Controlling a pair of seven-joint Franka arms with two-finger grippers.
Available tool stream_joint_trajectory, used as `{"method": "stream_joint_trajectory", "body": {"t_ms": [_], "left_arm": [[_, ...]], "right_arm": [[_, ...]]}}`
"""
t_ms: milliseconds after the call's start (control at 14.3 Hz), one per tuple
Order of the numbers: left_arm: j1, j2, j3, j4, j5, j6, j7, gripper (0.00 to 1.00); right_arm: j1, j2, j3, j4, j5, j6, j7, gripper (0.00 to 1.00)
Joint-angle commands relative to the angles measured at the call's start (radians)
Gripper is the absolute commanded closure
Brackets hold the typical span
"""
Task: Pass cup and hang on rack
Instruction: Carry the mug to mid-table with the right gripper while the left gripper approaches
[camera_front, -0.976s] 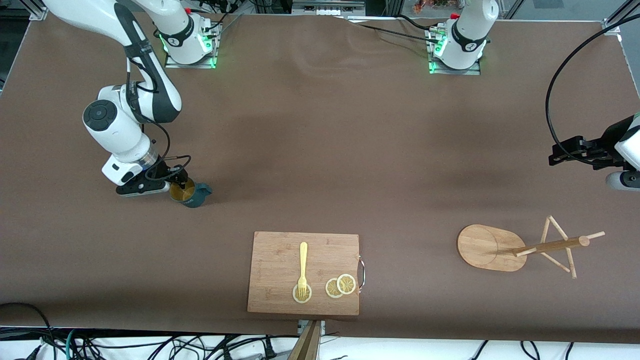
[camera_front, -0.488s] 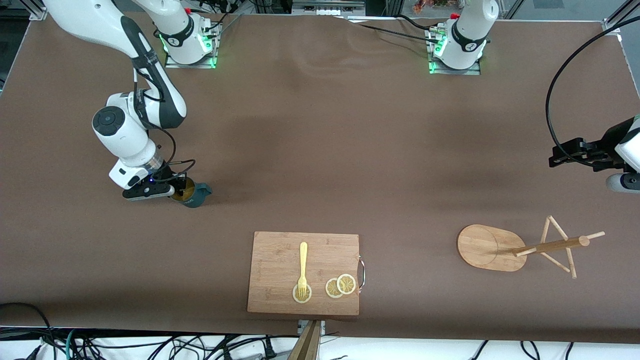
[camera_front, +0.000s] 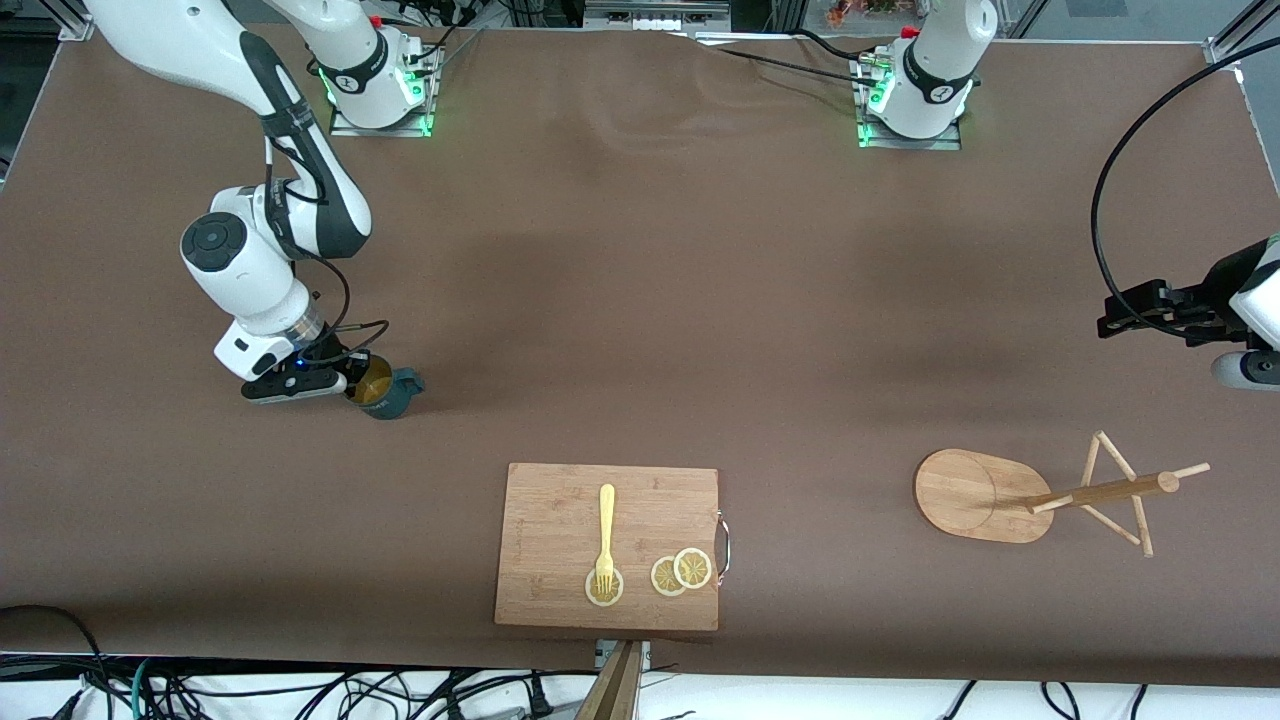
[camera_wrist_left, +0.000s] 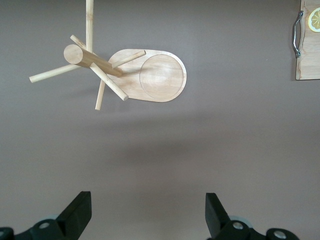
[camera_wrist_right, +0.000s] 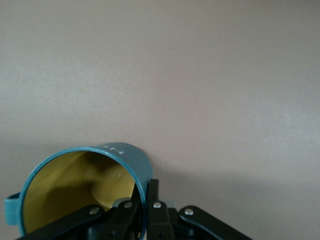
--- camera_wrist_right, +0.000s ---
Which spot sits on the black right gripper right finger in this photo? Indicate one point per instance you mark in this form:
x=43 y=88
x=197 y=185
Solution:
x=175 y=220

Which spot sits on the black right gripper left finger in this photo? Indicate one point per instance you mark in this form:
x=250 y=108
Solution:
x=100 y=220

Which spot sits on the teal mug yellow inside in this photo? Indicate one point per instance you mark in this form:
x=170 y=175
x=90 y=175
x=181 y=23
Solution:
x=75 y=185

